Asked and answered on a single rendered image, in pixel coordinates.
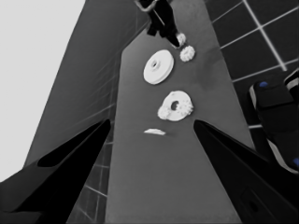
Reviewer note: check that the large thick white disc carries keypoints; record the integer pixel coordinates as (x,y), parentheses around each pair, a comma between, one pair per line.
(162,70)

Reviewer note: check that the dark robot body block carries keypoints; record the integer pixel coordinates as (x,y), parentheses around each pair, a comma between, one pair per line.
(274,105)

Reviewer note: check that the white round pinned carrier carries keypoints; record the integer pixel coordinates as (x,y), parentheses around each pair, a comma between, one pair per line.
(176,95)

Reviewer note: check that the small thin T-shaped piece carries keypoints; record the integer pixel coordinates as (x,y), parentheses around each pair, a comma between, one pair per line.
(154,131)

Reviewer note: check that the small white toothed gear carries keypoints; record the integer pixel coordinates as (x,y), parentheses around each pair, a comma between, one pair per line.
(189,109)
(191,56)
(182,39)
(162,113)

